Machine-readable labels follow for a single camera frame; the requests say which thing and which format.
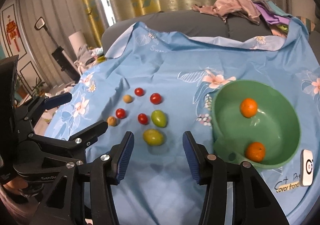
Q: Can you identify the brown longan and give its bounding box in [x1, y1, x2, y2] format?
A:
[107, 116, 117, 126]
[123, 94, 133, 103]

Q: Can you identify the cherry tomato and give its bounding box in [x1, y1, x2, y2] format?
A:
[135, 87, 144, 96]
[150, 93, 162, 105]
[116, 108, 126, 119]
[137, 113, 149, 125]

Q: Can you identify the green plum fruit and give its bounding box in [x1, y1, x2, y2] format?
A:
[151, 109, 168, 128]

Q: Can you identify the person's left hand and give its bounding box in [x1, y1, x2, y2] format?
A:
[3, 176, 28, 194]

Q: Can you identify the potted green plant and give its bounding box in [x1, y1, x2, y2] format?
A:
[31, 77, 46, 98]

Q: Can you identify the black floor lamp stand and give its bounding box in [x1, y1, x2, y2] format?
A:
[34, 17, 80, 83]

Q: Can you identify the lower orange mandarin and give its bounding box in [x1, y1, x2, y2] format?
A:
[245, 142, 266, 163]

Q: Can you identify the orange mandarin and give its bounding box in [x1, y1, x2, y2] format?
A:
[240, 98, 258, 118]
[245, 142, 266, 163]

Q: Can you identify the clutter pile of clothes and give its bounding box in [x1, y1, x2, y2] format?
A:
[74, 44, 106, 75]

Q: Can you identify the green plastic bowl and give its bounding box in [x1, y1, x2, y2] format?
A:
[211, 80, 301, 169]

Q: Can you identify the red chinese knot picture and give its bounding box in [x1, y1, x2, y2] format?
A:
[1, 4, 27, 60]

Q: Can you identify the white cylinder lamp shade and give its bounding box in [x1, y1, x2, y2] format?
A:
[68, 30, 87, 53]

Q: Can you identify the upper orange mandarin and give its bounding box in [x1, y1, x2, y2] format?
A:
[240, 98, 258, 118]

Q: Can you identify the blue floral cloth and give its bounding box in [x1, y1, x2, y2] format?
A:
[44, 16, 320, 225]

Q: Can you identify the white timer device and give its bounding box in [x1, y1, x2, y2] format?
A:
[300, 149, 313, 187]

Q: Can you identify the grey sofa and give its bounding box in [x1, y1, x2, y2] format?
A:
[101, 9, 320, 71]

